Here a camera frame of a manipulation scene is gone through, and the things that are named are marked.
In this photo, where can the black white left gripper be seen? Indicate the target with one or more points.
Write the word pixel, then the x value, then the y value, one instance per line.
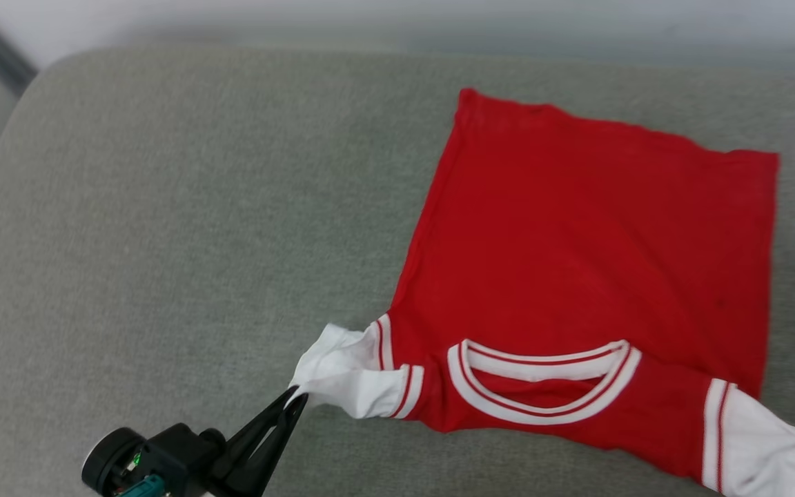
pixel 217 459

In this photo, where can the red white-sleeved jersey shirt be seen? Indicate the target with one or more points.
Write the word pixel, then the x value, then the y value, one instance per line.
pixel 577 241

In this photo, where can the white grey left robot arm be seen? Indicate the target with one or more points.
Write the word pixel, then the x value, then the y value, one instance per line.
pixel 104 462

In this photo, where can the grey fabric sofa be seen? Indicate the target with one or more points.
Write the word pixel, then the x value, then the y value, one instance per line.
pixel 197 241

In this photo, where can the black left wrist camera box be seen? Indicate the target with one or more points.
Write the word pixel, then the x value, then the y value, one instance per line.
pixel 177 455

